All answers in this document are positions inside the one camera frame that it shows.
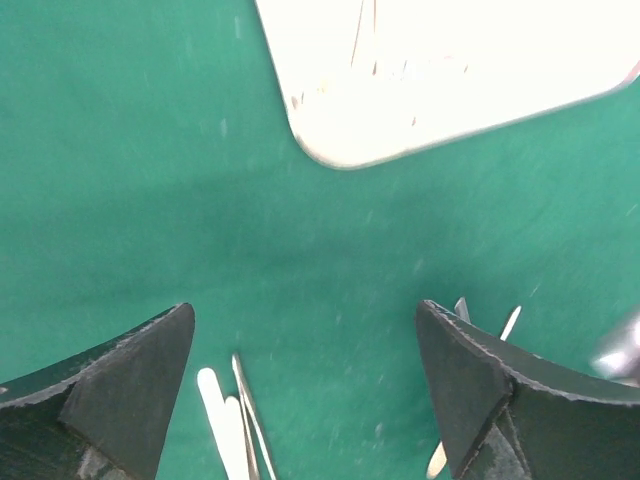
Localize steel instrument tray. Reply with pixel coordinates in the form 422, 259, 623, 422
256, 1, 639, 170

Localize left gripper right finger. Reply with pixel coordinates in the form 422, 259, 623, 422
415, 300, 639, 479

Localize steel tweezers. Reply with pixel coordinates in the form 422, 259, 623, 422
231, 352, 278, 480
197, 368, 250, 479

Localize dark green surgical cloth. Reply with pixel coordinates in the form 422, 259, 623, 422
1, 1, 639, 479

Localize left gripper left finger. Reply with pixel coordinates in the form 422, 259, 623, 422
1, 303, 195, 479

